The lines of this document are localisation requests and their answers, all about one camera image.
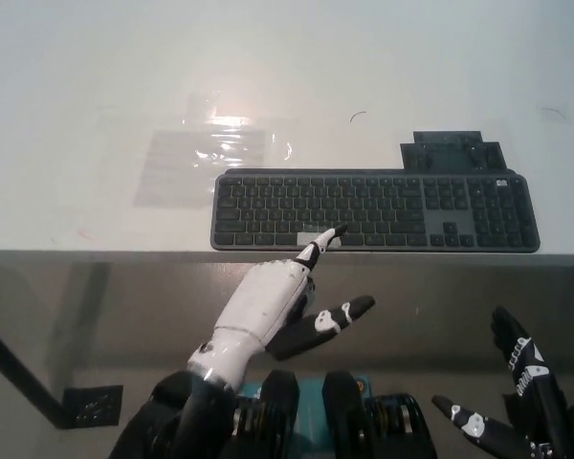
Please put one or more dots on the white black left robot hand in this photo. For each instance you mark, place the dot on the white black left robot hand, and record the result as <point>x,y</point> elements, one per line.
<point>263,301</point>

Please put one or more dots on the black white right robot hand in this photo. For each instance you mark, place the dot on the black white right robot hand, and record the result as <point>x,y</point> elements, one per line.
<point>526,368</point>

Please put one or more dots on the black ribbed robot body block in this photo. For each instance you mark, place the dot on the black ribbed robot body block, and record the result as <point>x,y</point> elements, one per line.
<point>363,421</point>
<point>272,411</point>

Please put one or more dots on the black robot legs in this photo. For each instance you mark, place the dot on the black robot legs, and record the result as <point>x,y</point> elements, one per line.
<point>313,406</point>

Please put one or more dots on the white tape strip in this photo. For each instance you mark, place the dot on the white tape strip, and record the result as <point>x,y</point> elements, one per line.
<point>308,238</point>

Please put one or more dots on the clear plastic sleeve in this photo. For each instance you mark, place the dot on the clear plastic sleeve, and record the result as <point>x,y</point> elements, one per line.
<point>246,119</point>

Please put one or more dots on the black floor foot plate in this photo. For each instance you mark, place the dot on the black floor foot plate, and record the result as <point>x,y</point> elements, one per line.
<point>93,406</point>

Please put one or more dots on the thin black curved thread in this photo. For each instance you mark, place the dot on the thin black curved thread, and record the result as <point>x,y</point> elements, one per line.
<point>554,110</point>
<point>357,115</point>

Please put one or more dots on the black stepped flat patch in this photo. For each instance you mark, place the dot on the black stepped flat patch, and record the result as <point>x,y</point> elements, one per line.
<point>449,154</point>

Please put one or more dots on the black table leg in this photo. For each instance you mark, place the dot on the black table leg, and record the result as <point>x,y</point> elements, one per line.
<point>19,373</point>

